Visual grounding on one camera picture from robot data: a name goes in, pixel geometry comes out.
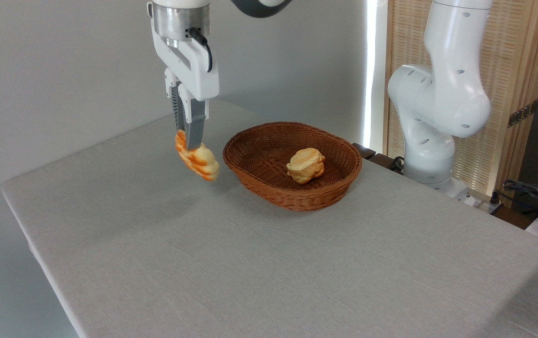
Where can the grey-white gripper finger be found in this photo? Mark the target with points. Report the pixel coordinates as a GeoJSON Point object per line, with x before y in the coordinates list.
{"type": "Point", "coordinates": [195, 126]}
{"type": "Point", "coordinates": [174, 105]}

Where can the grey tablecloth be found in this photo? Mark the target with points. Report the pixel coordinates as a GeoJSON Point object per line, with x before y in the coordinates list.
{"type": "Point", "coordinates": [250, 263]}

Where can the brown wicker basket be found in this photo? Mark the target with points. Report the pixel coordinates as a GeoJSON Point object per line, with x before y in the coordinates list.
{"type": "Point", "coordinates": [325, 188]}

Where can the twisted golden bread roll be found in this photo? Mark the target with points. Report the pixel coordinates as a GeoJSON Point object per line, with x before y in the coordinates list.
{"type": "Point", "coordinates": [201, 162]}

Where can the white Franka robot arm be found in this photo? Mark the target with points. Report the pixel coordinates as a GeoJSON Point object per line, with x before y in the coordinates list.
{"type": "Point", "coordinates": [447, 98]}

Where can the round cream puff bread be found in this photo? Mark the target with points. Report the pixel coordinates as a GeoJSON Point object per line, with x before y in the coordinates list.
{"type": "Point", "coordinates": [305, 165]}

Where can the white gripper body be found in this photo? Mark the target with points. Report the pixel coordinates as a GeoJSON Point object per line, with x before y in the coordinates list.
{"type": "Point", "coordinates": [198, 75]}

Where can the dark metal screen hinge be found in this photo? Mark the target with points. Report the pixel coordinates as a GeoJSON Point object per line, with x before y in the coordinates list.
{"type": "Point", "coordinates": [522, 114]}

